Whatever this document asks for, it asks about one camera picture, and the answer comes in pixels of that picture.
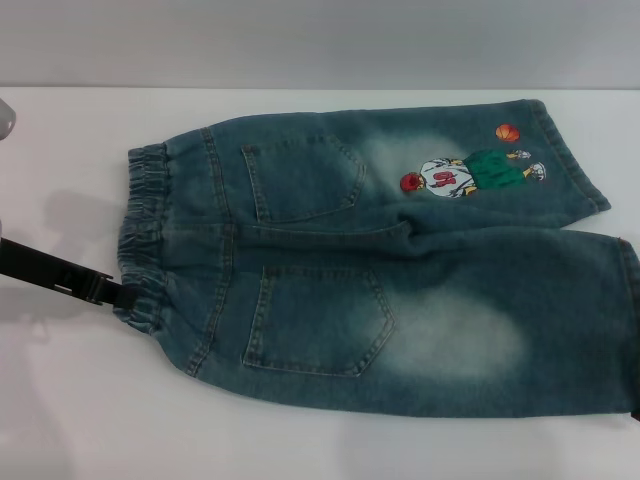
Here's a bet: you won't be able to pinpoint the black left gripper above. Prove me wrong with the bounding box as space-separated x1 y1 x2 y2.
0 236 137 325

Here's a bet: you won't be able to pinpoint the blue denim shorts with print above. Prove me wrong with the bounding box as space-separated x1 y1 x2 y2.
113 97 640 419

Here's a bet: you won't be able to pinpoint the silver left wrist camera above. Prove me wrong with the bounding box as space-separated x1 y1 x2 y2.
0 97 19 142

